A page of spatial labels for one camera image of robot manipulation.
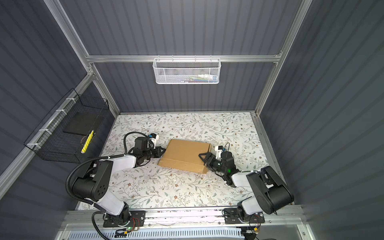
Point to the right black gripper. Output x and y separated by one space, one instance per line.
209 158

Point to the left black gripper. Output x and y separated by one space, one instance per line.
158 153

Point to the brown cardboard box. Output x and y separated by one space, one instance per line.
184 155

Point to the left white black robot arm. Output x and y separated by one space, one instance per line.
88 182

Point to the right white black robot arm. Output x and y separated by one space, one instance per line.
270 192

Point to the floral patterned table mat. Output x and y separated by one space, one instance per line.
153 186

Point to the yellow marker pen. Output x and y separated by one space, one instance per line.
87 142

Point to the black foam pad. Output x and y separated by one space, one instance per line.
83 123

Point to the pens in white basket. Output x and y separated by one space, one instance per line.
202 79

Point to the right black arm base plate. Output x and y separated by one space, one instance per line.
237 216

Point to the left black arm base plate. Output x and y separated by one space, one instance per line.
131 219

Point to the black wire basket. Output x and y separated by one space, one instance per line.
50 143

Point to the aluminium mounting rail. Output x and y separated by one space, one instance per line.
186 218

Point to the white wire mesh basket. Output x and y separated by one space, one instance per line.
167 71

